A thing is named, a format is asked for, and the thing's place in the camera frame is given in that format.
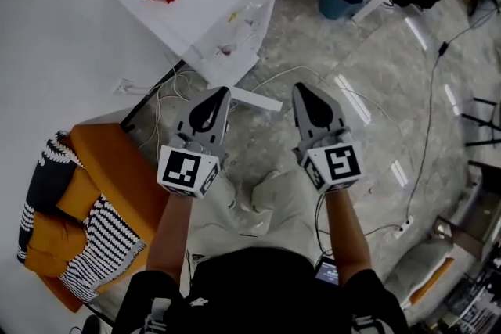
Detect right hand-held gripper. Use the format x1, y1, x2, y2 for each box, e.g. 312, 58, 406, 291
291, 82, 363, 196

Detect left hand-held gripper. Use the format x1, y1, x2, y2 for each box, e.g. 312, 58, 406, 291
157, 86, 232, 199

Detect white panel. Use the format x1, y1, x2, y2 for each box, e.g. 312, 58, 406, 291
230, 86, 283, 113

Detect white water dispenser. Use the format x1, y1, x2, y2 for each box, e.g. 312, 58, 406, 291
113, 0, 279, 88

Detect person's left forearm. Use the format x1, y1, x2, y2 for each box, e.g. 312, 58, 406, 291
145, 189, 195, 285

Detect person's right forearm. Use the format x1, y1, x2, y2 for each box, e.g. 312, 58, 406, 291
323, 189, 373, 286

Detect person's beige trousers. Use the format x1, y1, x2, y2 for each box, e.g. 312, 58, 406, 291
186, 167, 333, 275

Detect person's right white shoe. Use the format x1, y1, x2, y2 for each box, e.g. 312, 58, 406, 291
250, 171, 281, 213

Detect orange sofa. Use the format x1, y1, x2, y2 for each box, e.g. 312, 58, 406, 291
23, 123, 169, 314

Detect white power strip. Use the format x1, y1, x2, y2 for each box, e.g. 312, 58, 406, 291
393, 217, 415, 239

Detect black white striped blanket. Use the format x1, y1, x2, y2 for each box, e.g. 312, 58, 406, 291
16, 131, 146, 304

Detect person's black shirt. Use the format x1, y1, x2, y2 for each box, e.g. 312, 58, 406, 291
111, 246, 410, 334

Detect grey orange cushion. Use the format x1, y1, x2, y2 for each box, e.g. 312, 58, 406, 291
385, 242, 457, 310

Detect grey brown chair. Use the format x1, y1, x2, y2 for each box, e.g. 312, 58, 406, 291
432, 160, 501, 259

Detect bundle of white cables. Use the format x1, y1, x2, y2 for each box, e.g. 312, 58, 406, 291
132, 66, 208, 153

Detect white wall socket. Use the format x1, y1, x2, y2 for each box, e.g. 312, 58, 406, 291
113, 77, 136, 95

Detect thin black cable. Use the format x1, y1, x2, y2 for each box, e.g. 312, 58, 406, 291
315, 191, 337, 259

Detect long black cable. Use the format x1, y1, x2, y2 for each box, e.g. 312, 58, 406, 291
405, 7, 498, 224

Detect black frame chair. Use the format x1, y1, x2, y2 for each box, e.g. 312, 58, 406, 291
461, 97, 501, 148

